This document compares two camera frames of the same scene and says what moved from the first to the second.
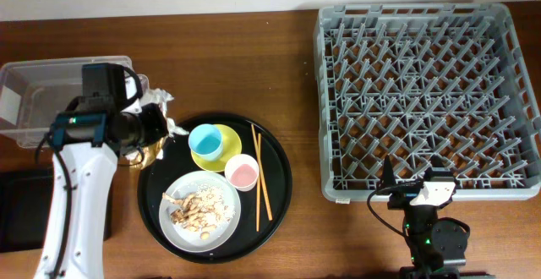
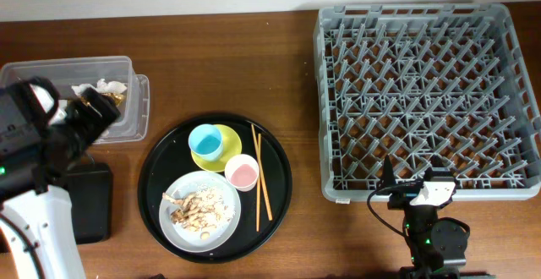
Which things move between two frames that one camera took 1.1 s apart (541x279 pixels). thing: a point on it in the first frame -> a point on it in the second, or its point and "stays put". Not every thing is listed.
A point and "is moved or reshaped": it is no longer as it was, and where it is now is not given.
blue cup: [205, 142] stays put
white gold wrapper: [149, 155] is moved or reshaped
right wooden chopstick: [261, 171] stays put
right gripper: [411, 190] stays put
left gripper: [155, 113] -> [95, 113]
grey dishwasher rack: [415, 81] stays put
